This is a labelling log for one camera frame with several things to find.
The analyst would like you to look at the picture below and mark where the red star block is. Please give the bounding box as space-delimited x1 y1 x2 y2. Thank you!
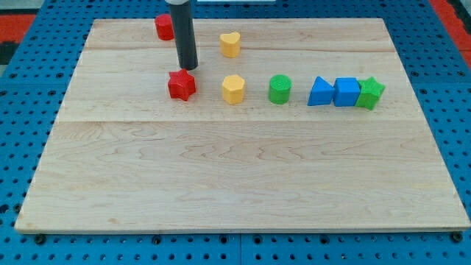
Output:
168 68 196 101

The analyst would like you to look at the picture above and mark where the blue cube block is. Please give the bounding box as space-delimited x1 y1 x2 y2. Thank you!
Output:
333 77 360 107

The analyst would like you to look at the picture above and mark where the red cylinder block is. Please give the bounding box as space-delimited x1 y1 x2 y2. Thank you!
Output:
155 14 174 40

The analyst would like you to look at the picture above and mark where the green cylinder block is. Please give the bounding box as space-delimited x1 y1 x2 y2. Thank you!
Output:
269 74 292 105

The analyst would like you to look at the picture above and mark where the light wooden board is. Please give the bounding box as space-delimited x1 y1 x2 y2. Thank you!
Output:
15 18 470 234

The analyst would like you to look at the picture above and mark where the blue triangle block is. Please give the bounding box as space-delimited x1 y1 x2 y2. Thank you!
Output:
307 77 335 106

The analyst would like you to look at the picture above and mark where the yellow hexagon block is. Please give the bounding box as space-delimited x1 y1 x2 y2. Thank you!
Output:
222 74 246 105

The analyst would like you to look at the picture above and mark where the green star block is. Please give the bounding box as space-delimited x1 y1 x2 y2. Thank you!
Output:
355 77 386 110

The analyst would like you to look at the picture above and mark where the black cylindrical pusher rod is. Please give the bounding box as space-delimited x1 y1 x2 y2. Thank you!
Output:
166 0 198 70

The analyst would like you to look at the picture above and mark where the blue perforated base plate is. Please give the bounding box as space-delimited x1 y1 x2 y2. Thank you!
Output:
1 1 470 264

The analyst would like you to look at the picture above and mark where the yellow heart block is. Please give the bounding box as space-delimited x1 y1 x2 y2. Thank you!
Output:
219 32 241 58

